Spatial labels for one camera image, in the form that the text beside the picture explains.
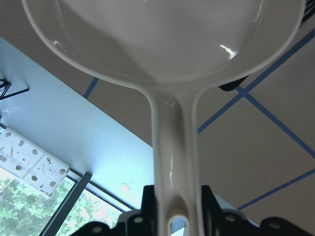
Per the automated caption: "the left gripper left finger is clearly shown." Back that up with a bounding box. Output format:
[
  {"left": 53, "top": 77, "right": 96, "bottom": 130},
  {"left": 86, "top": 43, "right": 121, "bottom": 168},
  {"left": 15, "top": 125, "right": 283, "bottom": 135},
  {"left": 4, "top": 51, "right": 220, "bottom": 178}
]
[{"left": 141, "top": 185, "right": 159, "bottom": 236}]

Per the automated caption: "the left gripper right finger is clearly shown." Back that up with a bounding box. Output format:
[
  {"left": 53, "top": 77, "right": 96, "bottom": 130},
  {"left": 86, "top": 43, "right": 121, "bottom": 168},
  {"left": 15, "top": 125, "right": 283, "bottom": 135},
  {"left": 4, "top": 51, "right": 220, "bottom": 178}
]
[{"left": 201, "top": 185, "right": 222, "bottom": 236}]

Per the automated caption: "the beige plastic dustpan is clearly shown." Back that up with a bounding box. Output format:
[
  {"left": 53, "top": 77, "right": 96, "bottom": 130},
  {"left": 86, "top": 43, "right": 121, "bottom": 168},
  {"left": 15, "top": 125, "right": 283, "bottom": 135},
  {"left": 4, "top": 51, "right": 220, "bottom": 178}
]
[{"left": 22, "top": 0, "right": 306, "bottom": 236}]

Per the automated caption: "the white perforated ceiling panel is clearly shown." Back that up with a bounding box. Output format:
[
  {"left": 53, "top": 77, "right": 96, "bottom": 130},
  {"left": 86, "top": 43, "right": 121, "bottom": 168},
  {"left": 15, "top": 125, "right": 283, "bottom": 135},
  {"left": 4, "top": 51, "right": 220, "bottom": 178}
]
[{"left": 0, "top": 128, "right": 69, "bottom": 198}]

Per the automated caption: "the black window frame bar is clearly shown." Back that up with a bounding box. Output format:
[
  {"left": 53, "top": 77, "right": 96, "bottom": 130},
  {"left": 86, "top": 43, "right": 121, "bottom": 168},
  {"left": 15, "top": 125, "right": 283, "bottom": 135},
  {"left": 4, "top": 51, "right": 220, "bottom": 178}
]
[{"left": 42, "top": 172, "right": 93, "bottom": 236}]

